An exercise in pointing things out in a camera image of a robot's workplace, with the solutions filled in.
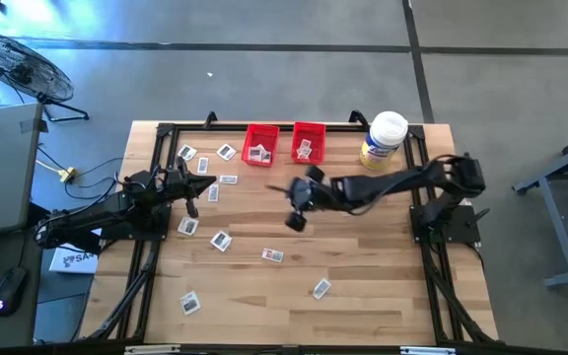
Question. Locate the silver edge bracket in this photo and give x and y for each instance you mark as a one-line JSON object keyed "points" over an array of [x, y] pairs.
{"points": [[427, 351], [151, 349]]}

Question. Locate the black diagonal bar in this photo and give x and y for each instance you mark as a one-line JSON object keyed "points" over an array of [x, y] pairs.
{"points": [[40, 217]]}

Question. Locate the white first aid packet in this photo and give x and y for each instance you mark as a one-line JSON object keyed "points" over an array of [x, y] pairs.
{"points": [[305, 144], [304, 154], [265, 157]]}

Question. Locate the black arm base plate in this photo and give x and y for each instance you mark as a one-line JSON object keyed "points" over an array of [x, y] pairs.
{"points": [[464, 229], [156, 232]]}

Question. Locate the packet with red print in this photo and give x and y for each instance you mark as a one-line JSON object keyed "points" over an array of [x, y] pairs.
{"points": [[272, 255]]}

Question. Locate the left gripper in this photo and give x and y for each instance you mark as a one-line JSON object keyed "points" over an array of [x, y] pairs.
{"points": [[168, 193]]}

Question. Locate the red plastic basket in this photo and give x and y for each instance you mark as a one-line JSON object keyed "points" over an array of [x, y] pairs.
{"points": [[247, 138], [318, 143]]}

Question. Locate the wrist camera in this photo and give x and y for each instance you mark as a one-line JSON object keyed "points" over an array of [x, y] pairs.
{"points": [[171, 179], [303, 194]]}

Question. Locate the yellow power plug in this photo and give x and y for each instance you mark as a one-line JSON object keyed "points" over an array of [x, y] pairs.
{"points": [[68, 174]]}

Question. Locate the black computer mouse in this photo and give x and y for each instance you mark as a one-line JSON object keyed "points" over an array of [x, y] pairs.
{"points": [[10, 291]]}

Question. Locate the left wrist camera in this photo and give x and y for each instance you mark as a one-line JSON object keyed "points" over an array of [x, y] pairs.
{"points": [[171, 179]]}

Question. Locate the grey metal table frame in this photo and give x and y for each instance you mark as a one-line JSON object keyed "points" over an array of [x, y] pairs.
{"points": [[557, 232]]}

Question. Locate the white cardboard box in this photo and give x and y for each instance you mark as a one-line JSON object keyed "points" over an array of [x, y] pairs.
{"points": [[74, 261]]}

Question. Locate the white square wipe packet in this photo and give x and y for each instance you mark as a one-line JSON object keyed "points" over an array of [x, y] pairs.
{"points": [[254, 153], [221, 240], [190, 303], [226, 152], [187, 152], [188, 226]]}

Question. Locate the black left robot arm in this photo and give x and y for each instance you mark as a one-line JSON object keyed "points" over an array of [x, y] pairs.
{"points": [[92, 214]]}

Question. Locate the Lysol wipes canister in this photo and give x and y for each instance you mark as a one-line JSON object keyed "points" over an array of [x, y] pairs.
{"points": [[385, 135]]}

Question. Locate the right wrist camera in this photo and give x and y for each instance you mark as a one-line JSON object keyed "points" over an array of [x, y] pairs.
{"points": [[303, 194]]}

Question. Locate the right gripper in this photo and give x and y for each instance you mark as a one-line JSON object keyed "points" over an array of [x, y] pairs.
{"points": [[308, 199]]}

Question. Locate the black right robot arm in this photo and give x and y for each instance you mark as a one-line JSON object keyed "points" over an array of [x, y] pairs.
{"points": [[387, 182]]}

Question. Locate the black floor fan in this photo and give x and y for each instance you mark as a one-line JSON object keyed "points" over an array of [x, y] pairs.
{"points": [[20, 70]]}

